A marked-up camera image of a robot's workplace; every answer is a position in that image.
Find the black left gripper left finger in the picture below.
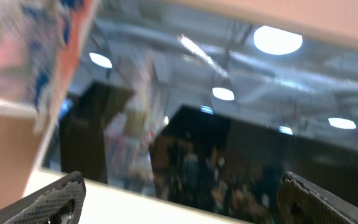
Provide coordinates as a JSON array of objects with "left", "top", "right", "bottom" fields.
[{"left": 0, "top": 171, "right": 86, "bottom": 224}]

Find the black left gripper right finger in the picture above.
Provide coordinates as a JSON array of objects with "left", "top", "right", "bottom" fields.
[{"left": 277, "top": 172, "right": 358, "bottom": 224}]

